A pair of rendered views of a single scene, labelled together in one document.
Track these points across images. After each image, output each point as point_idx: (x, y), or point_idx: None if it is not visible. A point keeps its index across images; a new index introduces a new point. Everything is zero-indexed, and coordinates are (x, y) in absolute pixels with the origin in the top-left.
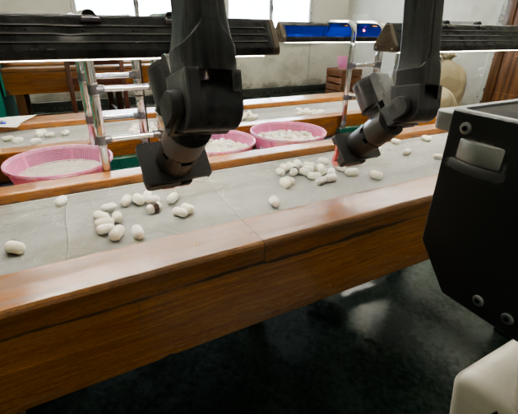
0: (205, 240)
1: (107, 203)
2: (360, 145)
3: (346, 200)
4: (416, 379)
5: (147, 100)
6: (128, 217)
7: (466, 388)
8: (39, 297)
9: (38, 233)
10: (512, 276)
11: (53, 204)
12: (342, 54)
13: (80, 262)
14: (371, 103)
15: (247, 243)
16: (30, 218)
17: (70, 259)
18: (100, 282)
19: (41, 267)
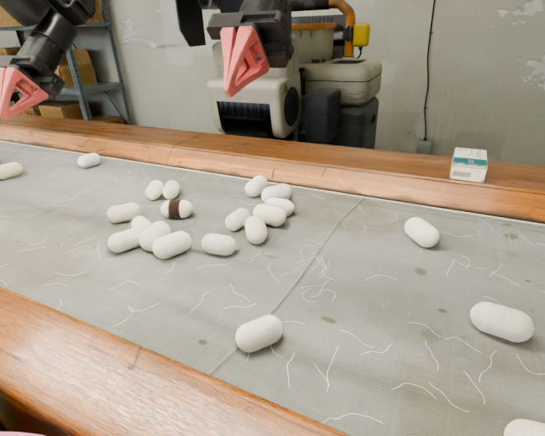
0: (235, 144)
1: (188, 279)
2: (57, 60)
3: (82, 130)
4: None
5: None
6: (217, 226)
7: (280, 86)
8: (408, 153)
9: (370, 265)
10: (288, 20)
11: (278, 357)
12: None
13: (355, 163)
14: (45, 4)
15: (218, 134)
16: (367, 325)
17: (363, 169)
18: (353, 148)
19: (397, 172)
